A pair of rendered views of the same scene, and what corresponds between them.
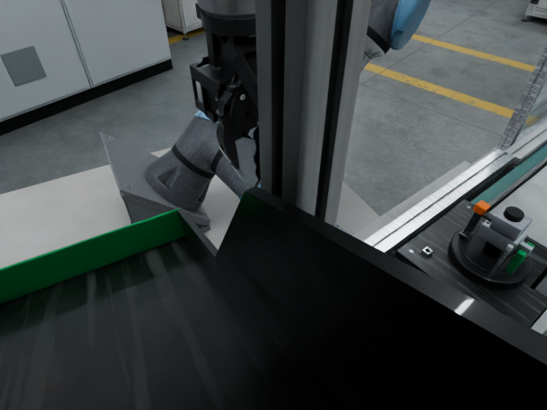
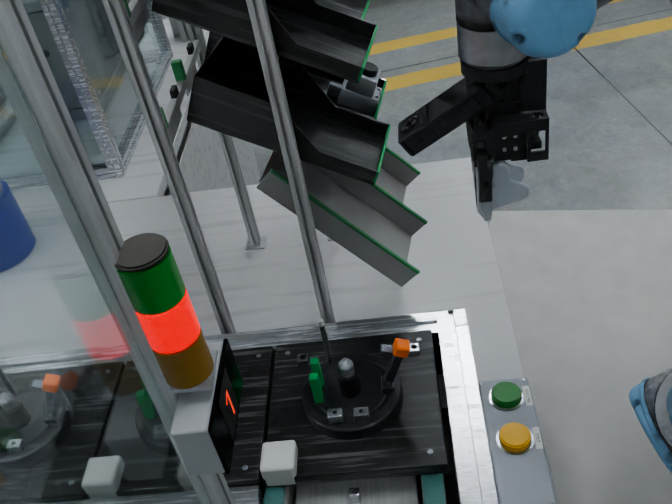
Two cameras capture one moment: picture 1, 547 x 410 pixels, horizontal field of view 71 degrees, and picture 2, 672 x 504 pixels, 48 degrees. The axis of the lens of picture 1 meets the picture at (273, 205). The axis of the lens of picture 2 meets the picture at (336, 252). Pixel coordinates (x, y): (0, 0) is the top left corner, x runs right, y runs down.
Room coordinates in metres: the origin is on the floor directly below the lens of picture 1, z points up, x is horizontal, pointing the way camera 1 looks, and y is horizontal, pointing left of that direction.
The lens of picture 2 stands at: (0.77, -0.62, 1.79)
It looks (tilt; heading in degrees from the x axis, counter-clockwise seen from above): 38 degrees down; 136
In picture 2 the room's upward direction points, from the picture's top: 12 degrees counter-clockwise
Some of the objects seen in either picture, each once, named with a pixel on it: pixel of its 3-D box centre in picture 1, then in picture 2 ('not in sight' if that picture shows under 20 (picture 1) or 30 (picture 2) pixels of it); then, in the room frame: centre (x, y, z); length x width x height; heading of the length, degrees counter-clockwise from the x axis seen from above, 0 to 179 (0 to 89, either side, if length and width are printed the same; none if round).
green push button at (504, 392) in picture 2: not in sight; (506, 396); (0.43, -0.02, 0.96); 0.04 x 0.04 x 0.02
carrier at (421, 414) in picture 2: not in sight; (348, 378); (0.25, -0.14, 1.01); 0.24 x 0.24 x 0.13; 38
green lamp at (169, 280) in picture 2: not in sight; (150, 276); (0.27, -0.36, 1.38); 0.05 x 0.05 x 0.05
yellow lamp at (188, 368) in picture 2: not in sight; (182, 353); (0.27, -0.36, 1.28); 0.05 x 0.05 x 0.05
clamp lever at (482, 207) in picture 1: (479, 221); not in sight; (0.49, -0.38, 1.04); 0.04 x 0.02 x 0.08; 38
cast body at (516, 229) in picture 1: (512, 228); not in sight; (0.45, -0.42, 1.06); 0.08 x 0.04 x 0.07; 40
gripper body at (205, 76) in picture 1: (237, 67); (502, 106); (0.40, 0.04, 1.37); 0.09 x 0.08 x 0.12; 38
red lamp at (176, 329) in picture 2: not in sight; (167, 316); (0.27, -0.36, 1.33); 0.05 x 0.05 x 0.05
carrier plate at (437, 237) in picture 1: (484, 261); not in sight; (0.46, -0.41, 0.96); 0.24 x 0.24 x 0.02; 38
